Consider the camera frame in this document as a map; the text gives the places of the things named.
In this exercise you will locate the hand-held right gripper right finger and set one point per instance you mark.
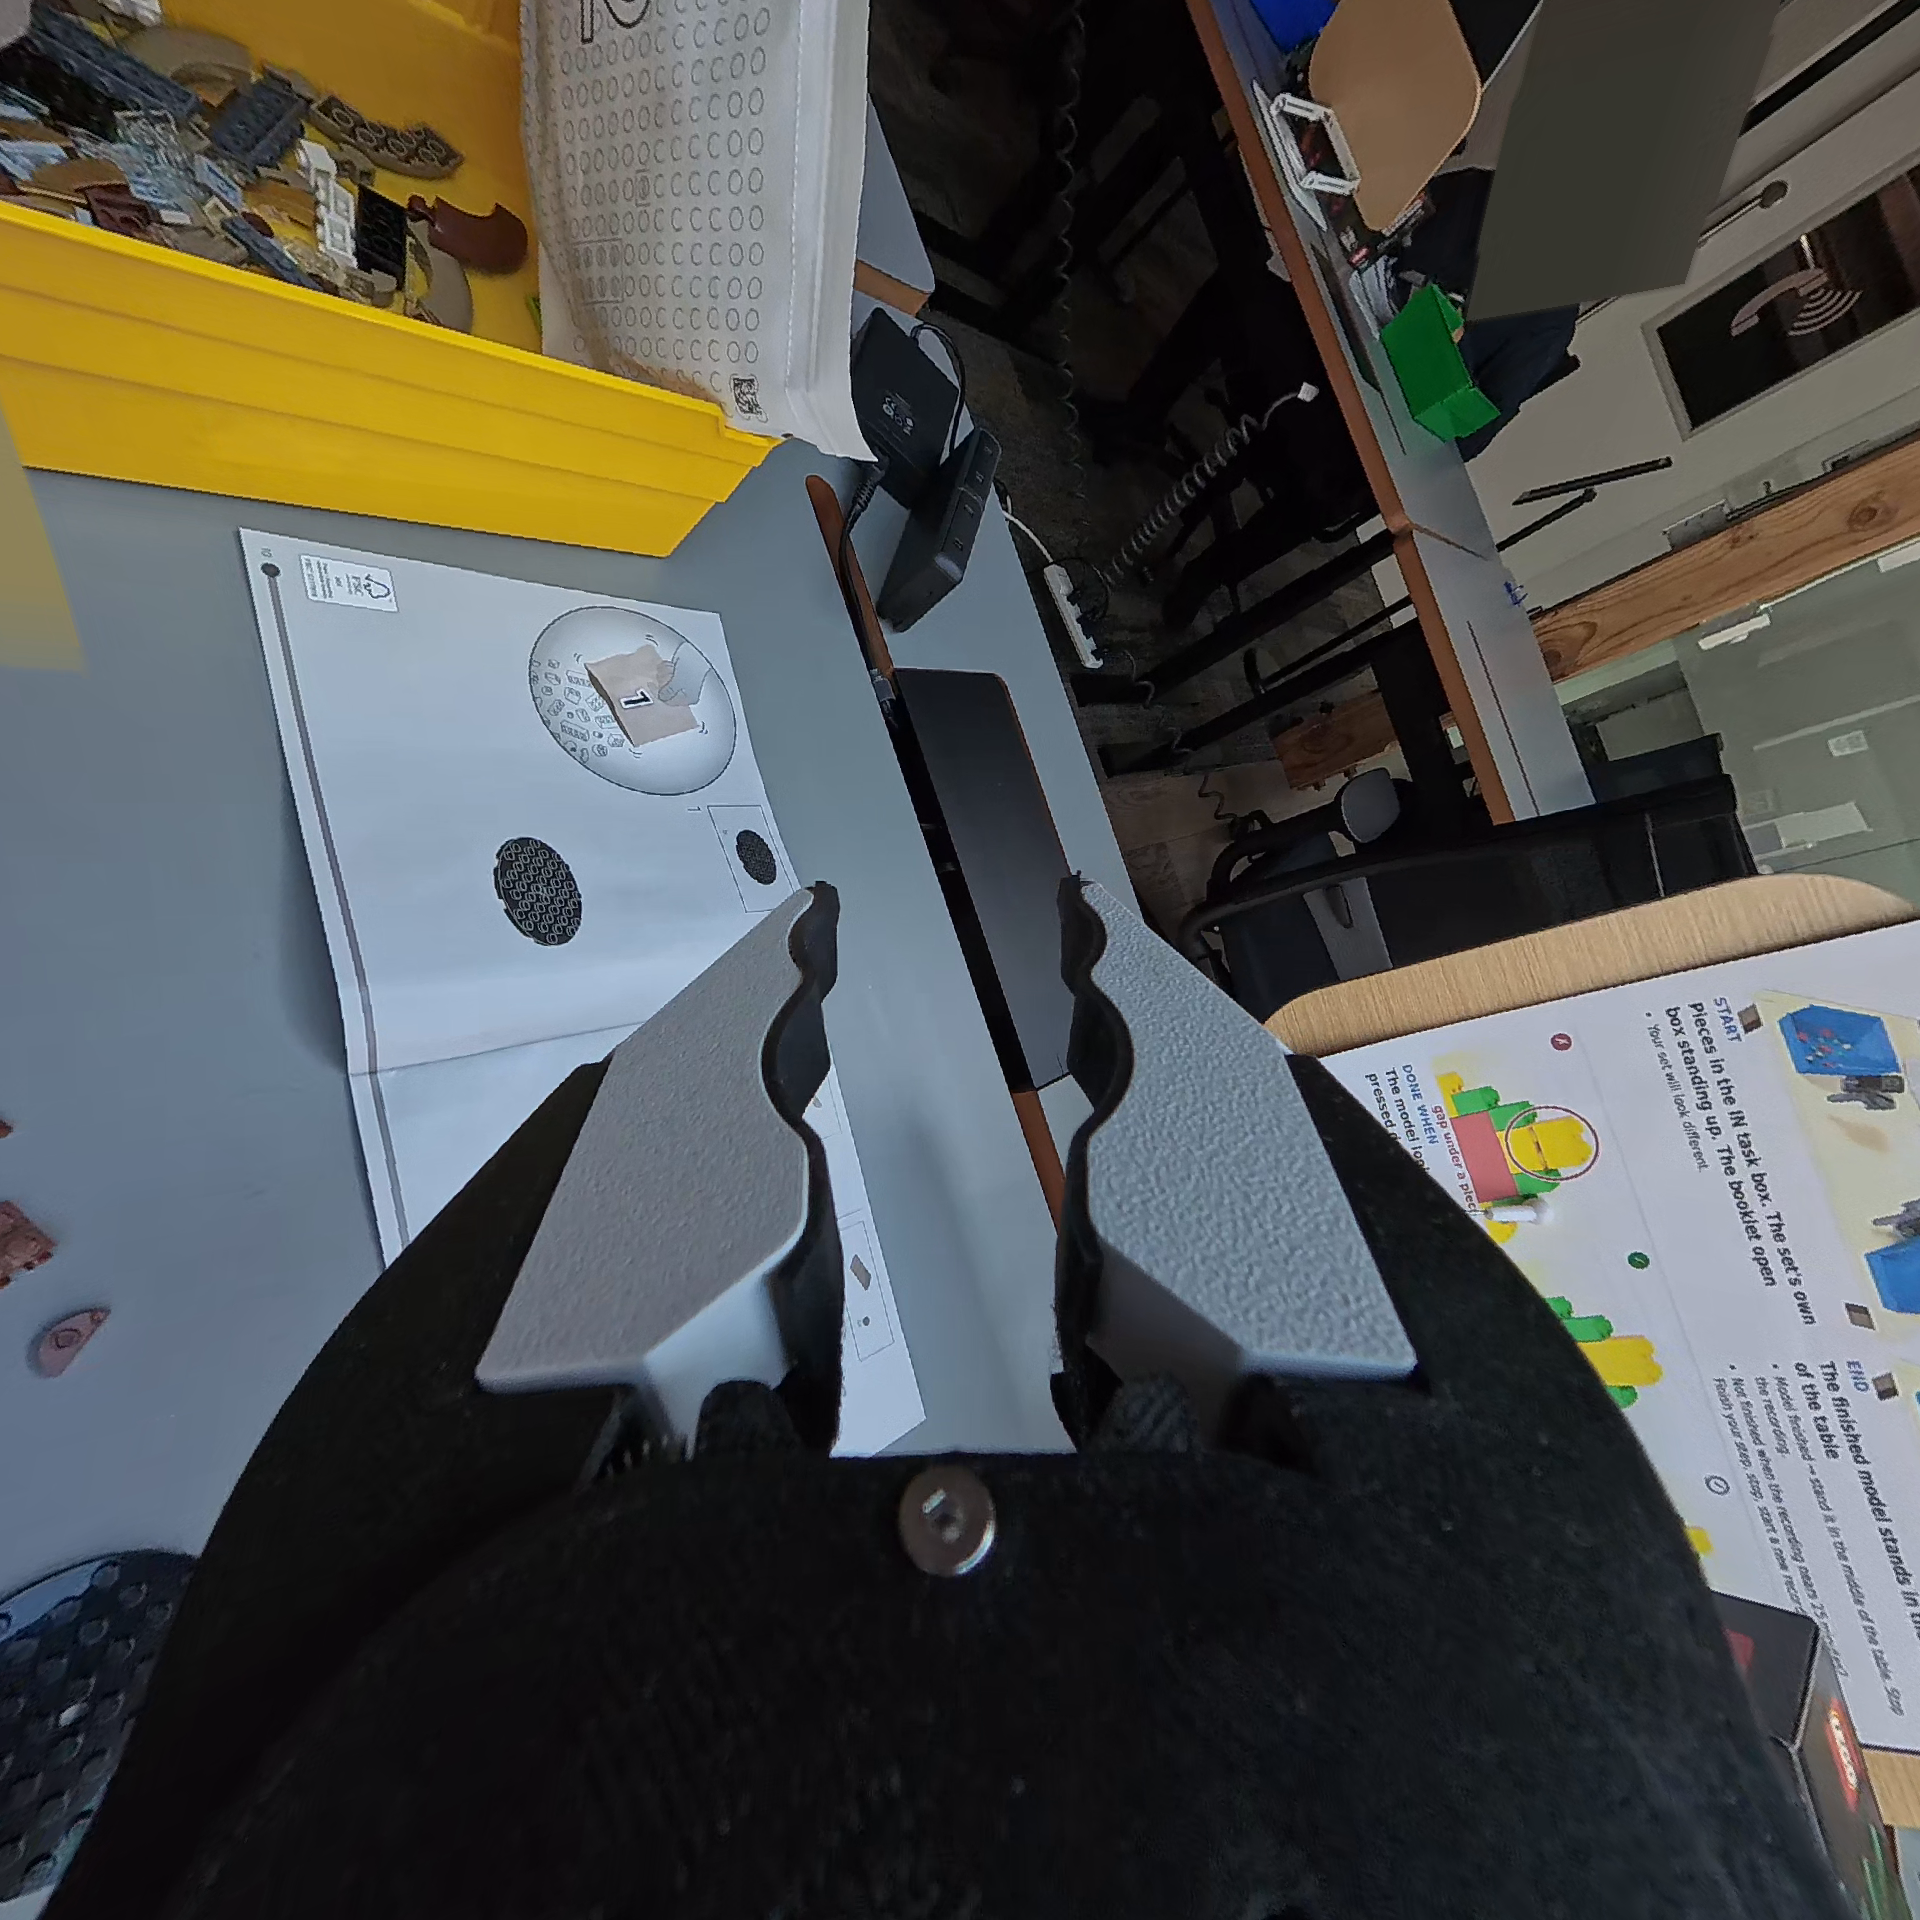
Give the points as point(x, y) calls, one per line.
point(1243, 1200)

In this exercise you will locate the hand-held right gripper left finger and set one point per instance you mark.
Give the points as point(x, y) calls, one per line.
point(659, 1200)

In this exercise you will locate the reddish brown wedge brick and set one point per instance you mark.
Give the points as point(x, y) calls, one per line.
point(70, 1340)

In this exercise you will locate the yellow plastic bin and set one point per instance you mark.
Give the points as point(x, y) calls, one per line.
point(300, 420)

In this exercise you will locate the pile of assorted toy bricks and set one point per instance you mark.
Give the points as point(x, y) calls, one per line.
point(225, 136)

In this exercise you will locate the grey desk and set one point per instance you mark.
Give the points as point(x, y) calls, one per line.
point(1448, 511)
point(136, 930)
point(1043, 705)

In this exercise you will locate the round wooden board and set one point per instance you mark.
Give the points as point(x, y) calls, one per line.
point(1499, 968)

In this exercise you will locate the black office chair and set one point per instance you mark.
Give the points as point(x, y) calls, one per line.
point(1499, 899)

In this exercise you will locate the printed instruction sheet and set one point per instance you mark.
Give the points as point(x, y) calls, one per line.
point(1724, 1200)

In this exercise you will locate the white instruction booklet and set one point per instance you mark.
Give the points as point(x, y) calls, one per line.
point(450, 749)

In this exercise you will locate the white power strip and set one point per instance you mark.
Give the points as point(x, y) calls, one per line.
point(1073, 614)

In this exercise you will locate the black docking hub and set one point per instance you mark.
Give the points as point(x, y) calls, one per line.
point(931, 539)

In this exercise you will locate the black round studded plate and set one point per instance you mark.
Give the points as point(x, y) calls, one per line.
point(74, 1711)

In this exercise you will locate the wooden beam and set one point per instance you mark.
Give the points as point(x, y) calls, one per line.
point(1770, 563)

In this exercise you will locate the black toy set box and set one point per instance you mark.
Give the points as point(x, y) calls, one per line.
point(1845, 1785)

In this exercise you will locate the black power adapter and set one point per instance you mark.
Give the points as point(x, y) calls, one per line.
point(904, 394)

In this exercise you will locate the green plastic bin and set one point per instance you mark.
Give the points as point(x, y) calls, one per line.
point(1434, 369)

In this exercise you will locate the pale numbered paper bag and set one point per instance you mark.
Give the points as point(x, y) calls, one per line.
point(690, 196)

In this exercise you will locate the dark window with phone symbol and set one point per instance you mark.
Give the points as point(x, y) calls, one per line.
point(1799, 301)

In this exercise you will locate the light wooden chair back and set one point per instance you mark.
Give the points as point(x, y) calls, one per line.
point(1394, 104)

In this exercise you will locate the white frame model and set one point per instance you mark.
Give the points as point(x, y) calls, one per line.
point(1285, 118)

